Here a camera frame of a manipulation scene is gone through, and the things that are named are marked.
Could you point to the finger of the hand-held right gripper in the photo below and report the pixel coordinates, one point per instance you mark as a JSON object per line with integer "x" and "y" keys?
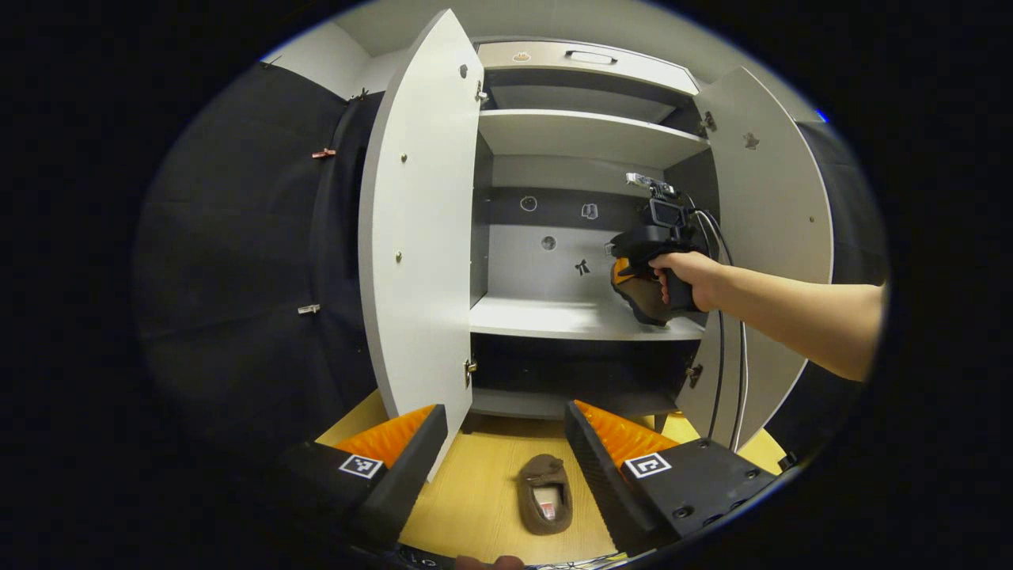
{"x": 620, "y": 273}

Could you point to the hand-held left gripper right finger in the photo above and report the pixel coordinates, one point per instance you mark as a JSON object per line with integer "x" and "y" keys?
{"x": 597, "y": 475}

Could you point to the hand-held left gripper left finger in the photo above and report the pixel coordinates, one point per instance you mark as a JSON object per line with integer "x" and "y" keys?
{"x": 411, "y": 475}

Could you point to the white shoe cabinet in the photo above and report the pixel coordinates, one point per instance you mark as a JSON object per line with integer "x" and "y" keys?
{"x": 514, "y": 261}

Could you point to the white shoe cabinet door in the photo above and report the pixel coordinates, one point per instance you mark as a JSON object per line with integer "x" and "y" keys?
{"x": 775, "y": 198}
{"x": 419, "y": 237}

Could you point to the white cabinet shelf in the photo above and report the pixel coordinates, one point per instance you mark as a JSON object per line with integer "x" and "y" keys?
{"x": 554, "y": 317}
{"x": 586, "y": 134}

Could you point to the beige cabinet drawer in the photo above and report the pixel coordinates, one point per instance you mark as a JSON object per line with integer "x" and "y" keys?
{"x": 633, "y": 71}

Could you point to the black clip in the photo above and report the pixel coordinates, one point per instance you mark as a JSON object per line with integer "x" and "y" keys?
{"x": 362, "y": 93}

